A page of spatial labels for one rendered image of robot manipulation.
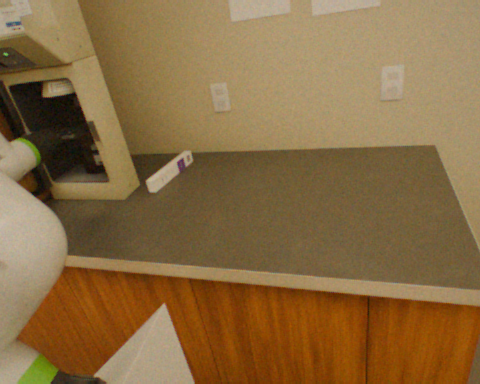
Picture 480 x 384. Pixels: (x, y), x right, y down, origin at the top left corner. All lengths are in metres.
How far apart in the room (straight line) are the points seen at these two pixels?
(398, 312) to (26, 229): 0.76
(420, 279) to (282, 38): 0.90
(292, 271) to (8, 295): 0.58
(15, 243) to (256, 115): 1.16
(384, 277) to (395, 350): 0.25
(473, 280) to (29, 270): 0.76
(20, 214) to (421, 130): 1.27
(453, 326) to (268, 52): 1.01
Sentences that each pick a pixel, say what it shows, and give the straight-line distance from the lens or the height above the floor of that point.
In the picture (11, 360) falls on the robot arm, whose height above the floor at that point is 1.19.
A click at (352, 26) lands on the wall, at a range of 1.31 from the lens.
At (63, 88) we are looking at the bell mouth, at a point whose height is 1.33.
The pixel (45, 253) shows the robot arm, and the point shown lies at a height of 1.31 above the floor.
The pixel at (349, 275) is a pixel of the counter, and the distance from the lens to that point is 0.81.
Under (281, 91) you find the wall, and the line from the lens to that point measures 1.38.
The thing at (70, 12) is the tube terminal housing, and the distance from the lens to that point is 1.23.
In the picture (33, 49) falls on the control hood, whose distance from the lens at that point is 1.15.
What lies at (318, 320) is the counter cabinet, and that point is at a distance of 0.95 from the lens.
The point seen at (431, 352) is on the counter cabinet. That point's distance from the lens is 1.01.
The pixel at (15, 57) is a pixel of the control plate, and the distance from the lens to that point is 1.22.
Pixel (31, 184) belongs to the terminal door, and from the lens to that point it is 1.45.
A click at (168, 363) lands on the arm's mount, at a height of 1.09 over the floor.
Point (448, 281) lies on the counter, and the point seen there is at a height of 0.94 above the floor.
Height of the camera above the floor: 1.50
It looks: 29 degrees down
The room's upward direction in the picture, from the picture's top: 10 degrees counter-clockwise
